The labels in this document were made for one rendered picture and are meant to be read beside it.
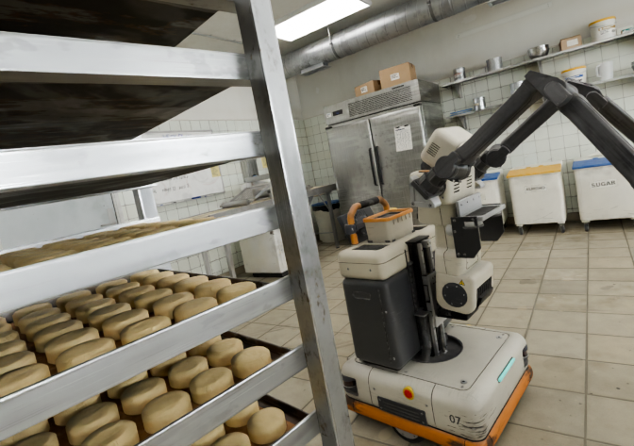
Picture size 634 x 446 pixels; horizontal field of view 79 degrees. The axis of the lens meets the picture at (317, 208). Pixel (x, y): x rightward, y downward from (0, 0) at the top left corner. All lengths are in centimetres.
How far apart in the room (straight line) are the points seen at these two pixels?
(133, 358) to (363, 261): 134
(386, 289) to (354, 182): 386
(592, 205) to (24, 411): 494
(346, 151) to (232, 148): 500
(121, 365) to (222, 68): 31
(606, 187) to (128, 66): 482
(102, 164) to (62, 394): 19
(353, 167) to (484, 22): 246
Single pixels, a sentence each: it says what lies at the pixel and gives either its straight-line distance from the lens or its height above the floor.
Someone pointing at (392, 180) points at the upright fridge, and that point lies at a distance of 516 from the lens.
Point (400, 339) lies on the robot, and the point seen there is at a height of 42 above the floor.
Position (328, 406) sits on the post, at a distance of 53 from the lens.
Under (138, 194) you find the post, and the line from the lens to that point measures 85.
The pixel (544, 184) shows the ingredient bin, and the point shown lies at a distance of 500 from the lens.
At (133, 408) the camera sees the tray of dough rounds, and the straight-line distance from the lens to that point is 54.
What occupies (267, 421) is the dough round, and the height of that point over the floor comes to 88.
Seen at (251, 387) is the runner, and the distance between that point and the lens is 48.
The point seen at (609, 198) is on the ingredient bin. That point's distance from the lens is 502.
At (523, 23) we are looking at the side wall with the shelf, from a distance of 577.
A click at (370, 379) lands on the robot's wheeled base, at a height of 25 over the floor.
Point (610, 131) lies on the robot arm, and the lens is 121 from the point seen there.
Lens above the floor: 119
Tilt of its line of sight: 5 degrees down
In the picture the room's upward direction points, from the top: 11 degrees counter-clockwise
